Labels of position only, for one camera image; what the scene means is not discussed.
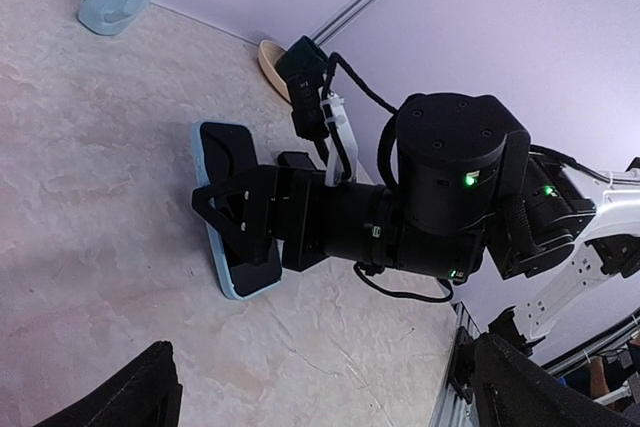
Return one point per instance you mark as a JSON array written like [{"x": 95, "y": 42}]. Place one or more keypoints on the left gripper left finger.
[{"x": 145, "y": 392}]

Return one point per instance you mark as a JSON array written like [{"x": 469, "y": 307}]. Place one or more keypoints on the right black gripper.
[{"x": 239, "y": 209}]

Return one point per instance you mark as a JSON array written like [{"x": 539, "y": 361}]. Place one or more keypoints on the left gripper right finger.
[{"x": 511, "y": 390}]

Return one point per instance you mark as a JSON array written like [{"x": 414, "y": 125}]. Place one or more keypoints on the light blue phone case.
[{"x": 220, "y": 150}]

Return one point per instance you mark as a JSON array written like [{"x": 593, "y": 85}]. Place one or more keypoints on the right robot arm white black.
[{"x": 461, "y": 180}]

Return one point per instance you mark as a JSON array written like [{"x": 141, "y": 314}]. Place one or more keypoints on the dark green cup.
[{"x": 303, "y": 56}]

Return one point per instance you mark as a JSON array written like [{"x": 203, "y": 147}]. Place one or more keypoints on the beige plate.
[{"x": 268, "y": 54}]

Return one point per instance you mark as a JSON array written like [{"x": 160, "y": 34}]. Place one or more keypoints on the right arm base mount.
[{"x": 461, "y": 371}]

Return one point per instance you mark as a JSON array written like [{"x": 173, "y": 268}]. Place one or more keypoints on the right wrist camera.
[{"x": 319, "y": 115}]

